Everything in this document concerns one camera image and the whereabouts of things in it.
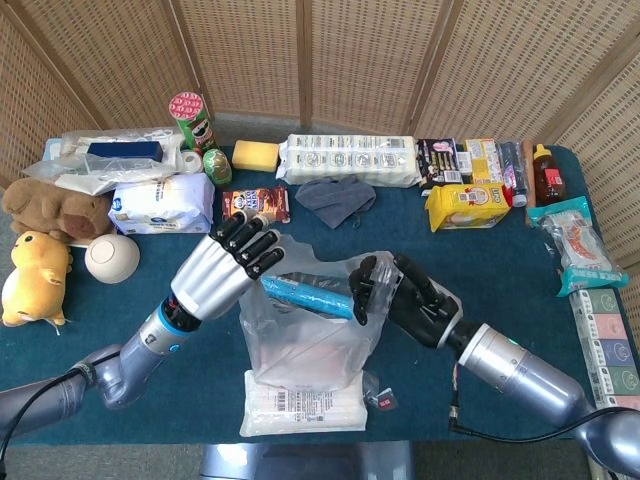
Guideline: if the white round bowl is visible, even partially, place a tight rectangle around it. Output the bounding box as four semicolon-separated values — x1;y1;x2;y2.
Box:
84;233;141;285

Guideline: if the green Pringles can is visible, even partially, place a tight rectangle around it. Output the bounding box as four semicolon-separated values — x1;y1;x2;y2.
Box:
168;91;219;156

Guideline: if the multicoloured box strip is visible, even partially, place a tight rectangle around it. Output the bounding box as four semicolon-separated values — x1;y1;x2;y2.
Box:
568;288;640;411

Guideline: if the small clear red-label packet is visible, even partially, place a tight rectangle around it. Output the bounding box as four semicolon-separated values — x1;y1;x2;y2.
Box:
363;372;400;412

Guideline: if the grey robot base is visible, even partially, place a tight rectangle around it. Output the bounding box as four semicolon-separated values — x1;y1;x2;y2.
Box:
198;440;415;480

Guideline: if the wicker folding screen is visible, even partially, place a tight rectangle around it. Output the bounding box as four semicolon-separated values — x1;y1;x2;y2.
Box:
0;0;640;271

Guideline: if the brown cookie box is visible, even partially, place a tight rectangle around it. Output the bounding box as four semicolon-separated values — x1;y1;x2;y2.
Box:
221;187;292;225

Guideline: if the yellow sponge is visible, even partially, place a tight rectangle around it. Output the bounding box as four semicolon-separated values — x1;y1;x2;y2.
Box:
232;139;280;174

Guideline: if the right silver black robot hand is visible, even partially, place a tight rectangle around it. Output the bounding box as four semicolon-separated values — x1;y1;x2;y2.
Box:
348;253;464;349

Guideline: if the green egg-shaped toy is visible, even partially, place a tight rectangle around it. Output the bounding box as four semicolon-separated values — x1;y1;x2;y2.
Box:
202;148;233;189

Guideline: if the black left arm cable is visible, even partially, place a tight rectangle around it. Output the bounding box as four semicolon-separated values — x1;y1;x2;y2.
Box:
0;367;96;480

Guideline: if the white flat barcode package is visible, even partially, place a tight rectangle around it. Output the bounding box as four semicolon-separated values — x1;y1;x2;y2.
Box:
239;370;369;437

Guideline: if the long white tissue multipack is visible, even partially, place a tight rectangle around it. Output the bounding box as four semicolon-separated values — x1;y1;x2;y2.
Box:
275;133;422;189

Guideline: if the blue table cover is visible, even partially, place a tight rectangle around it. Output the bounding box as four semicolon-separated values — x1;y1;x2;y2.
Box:
0;144;640;446

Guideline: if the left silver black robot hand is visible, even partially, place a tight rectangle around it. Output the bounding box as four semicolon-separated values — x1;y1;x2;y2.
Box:
170;208;285;321

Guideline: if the dark purple tube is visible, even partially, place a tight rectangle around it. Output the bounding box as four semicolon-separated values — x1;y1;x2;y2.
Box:
498;140;529;209

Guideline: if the white tape roll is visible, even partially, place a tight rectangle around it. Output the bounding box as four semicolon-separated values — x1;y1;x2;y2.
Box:
179;148;205;175

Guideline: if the yellow orange box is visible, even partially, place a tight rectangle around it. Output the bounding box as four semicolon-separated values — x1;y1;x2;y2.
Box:
464;138;504;185

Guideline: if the brown wooden stick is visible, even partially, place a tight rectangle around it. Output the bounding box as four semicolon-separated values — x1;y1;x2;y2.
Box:
520;139;539;229

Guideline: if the yellow snack package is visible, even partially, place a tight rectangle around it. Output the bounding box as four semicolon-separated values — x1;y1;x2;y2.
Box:
424;182;513;234

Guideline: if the teal rice cracker pack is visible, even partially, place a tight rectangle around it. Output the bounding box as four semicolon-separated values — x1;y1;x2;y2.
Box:
527;195;631;299

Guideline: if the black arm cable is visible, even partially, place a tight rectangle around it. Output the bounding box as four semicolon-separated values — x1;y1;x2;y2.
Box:
0;367;96;480
448;364;632;444

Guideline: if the grey cloth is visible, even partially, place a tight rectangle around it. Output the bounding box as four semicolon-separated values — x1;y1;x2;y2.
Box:
294;173;377;230

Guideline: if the white blue soft pack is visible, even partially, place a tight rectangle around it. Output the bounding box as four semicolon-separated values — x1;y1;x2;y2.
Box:
108;172;216;235

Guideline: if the black pink snack box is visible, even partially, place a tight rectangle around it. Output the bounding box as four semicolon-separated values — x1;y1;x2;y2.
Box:
415;138;462;196

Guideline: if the blue tube package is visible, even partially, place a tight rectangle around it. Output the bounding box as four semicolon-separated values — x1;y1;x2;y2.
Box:
259;274;356;320

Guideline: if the clear bag with blue box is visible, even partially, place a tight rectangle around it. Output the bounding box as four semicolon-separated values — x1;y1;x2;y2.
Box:
22;127;189;197

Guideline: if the brown honey bottle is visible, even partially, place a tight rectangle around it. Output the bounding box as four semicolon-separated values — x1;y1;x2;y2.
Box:
532;143;569;205

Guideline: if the dark blue box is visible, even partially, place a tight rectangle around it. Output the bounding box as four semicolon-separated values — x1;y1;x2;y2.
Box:
86;141;165;164

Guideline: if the clear plastic shopping bag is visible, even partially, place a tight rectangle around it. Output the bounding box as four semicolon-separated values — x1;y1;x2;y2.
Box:
238;229;396;394

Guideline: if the brown capybara plush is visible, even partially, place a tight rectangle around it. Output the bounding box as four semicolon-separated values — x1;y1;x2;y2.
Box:
1;177;115;245

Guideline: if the yellow plush toy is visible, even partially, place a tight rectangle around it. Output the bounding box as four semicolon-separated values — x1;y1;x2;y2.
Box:
0;230;74;327

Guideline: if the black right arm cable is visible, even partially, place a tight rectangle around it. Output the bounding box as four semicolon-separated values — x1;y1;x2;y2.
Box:
448;364;632;444

